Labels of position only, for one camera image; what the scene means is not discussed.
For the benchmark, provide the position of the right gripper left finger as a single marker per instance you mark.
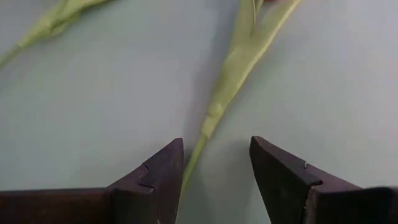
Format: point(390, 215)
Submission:
point(158, 186)

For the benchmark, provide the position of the green table mat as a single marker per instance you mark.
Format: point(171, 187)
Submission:
point(93, 124)

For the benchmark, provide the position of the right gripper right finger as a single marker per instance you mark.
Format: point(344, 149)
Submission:
point(280, 183)

